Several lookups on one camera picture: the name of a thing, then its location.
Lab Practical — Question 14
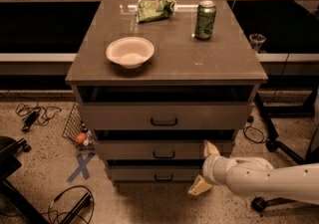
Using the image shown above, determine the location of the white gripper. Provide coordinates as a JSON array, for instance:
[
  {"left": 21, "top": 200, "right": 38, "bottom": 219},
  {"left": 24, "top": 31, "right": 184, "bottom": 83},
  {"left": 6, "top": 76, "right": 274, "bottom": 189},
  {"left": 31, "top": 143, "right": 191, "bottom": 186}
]
[{"left": 187, "top": 140, "right": 229, "bottom": 196}]

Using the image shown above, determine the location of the grey drawer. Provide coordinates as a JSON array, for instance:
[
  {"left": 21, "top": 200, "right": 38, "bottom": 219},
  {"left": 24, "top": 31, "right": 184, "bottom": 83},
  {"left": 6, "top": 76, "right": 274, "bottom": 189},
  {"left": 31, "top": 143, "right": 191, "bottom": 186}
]
[
  {"left": 77, "top": 104, "right": 253, "bottom": 130},
  {"left": 93, "top": 139, "right": 235, "bottom": 161},
  {"left": 106, "top": 166, "right": 202, "bottom": 182}
]

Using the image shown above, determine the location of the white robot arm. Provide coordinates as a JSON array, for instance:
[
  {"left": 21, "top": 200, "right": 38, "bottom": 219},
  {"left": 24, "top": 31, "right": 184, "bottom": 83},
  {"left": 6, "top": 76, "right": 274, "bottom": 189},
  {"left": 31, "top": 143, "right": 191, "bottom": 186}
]
[{"left": 187, "top": 140, "right": 319, "bottom": 205}]

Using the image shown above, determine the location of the grey bottom drawer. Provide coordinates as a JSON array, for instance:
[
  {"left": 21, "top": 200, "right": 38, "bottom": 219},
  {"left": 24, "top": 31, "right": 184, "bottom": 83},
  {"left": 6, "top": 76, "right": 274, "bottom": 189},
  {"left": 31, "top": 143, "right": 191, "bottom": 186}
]
[{"left": 106, "top": 166, "right": 202, "bottom": 182}]

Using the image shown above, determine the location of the grey drawer cabinet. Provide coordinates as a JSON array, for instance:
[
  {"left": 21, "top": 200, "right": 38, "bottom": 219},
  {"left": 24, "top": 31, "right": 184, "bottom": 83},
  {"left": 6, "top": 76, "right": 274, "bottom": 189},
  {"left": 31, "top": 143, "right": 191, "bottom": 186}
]
[{"left": 66, "top": 0, "right": 267, "bottom": 170}]

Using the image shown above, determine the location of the grey top drawer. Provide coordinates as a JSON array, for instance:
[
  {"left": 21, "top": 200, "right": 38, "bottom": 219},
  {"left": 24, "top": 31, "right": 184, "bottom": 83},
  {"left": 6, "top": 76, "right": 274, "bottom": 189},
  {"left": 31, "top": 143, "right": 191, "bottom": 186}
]
[{"left": 77, "top": 104, "right": 253, "bottom": 130}]

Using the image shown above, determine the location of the blue tape cross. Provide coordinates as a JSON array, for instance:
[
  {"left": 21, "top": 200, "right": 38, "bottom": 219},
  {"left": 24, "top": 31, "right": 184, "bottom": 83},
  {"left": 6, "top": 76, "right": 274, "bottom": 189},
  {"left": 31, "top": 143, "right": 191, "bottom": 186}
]
[{"left": 67, "top": 152, "right": 95, "bottom": 182}]

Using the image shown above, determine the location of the orange ball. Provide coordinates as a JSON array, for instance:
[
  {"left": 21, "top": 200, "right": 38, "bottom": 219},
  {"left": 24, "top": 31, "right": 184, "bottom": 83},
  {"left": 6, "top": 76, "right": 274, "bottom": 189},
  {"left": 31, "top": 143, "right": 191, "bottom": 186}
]
[{"left": 75, "top": 132, "right": 86, "bottom": 144}]

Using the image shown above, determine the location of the white paper bowl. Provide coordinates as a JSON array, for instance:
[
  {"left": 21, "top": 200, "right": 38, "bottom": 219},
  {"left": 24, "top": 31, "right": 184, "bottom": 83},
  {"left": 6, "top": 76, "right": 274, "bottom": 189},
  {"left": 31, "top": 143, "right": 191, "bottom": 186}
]
[{"left": 106, "top": 37, "right": 155, "bottom": 69}]

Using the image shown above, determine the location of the clear plastic cup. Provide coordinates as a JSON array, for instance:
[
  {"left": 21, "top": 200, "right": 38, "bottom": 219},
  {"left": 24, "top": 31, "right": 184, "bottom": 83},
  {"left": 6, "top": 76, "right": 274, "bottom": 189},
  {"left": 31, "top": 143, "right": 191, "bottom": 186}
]
[{"left": 249, "top": 33, "right": 266, "bottom": 53}]

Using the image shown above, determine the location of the green soda can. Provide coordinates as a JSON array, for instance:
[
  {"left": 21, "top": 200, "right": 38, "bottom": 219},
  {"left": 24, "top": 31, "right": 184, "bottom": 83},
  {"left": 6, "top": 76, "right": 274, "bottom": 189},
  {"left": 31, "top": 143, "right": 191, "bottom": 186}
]
[{"left": 194, "top": 0, "right": 216, "bottom": 40}]

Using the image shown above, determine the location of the green chip bag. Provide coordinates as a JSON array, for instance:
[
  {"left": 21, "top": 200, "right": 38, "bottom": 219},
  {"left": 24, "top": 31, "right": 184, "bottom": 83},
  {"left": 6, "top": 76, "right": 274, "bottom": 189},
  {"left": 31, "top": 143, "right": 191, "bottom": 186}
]
[{"left": 137, "top": 0, "right": 176, "bottom": 23}]

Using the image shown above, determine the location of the black office chair base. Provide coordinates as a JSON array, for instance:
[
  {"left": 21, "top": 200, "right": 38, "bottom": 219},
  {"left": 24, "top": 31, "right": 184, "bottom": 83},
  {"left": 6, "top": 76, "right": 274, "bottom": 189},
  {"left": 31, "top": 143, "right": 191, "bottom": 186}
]
[{"left": 0, "top": 136, "right": 49, "bottom": 224}]

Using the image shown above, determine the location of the black cable right floor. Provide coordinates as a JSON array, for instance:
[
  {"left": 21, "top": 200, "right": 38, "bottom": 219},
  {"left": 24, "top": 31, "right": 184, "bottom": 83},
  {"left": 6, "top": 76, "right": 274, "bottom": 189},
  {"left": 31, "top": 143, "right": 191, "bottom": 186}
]
[{"left": 242, "top": 115, "right": 269, "bottom": 145}]

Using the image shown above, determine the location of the wire basket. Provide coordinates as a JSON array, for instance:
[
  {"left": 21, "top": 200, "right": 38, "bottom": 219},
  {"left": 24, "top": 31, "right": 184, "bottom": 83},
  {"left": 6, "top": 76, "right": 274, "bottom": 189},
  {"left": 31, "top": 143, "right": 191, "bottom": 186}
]
[{"left": 62, "top": 104, "right": 95, "bottom": 151}]

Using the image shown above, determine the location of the black cable on floor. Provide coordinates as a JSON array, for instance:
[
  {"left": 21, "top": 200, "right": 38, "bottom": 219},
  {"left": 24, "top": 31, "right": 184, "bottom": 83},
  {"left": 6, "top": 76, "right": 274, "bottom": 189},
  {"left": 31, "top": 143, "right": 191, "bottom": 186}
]
[{"left": 46, "top": 185, "right": 96, "bottom": 224}]

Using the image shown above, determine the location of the black power adapter cable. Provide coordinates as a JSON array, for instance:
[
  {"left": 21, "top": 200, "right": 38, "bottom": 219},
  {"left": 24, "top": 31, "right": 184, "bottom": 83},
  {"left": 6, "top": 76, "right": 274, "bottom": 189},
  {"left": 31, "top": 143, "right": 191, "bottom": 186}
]
[{"left": 14, "top": 102, "right": 63, "bottom": 133}]

